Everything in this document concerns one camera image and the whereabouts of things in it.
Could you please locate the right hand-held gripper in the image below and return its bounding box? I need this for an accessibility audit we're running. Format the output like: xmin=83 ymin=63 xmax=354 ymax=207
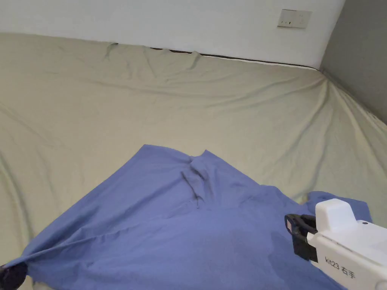
xmin=284 ymin=199 xmax=387 ymax=290

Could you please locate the blue shirt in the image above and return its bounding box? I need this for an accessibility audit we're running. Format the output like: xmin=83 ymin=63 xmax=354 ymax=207
xmin=5 ymin=144 xmax=371 ymax=290

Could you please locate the white wall socket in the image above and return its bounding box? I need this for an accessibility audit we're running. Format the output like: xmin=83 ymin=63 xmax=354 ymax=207
xmin=277 ymin=9 xmax=313 ymax=29

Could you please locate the bed with beige sheet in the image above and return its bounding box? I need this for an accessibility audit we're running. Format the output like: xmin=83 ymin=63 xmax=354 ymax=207
xmin=0 ymin=31 xmax=387 ymax=290

